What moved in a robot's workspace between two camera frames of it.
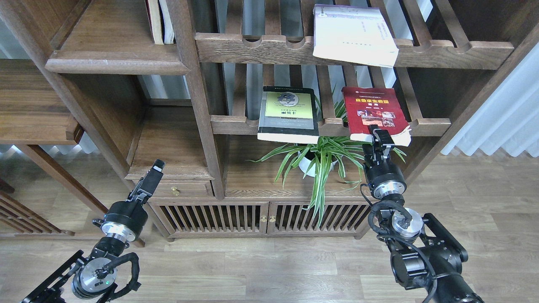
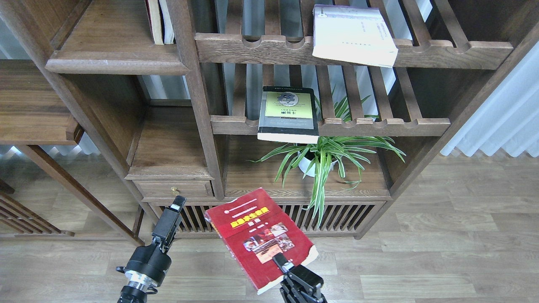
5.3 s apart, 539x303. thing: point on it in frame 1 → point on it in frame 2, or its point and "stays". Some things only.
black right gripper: x=385 y=179 → x=300 y=285
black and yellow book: x=289 y=114 stays
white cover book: x=357 y=34 stays
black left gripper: x=125 y=219 → x=147 y=265
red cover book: x=365 y=106 → x=255 y=231
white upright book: x=168 y=30 stays
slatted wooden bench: x=17 y=219 stays
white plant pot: x=308 y=166 stays
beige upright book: x=153 y=12 stays
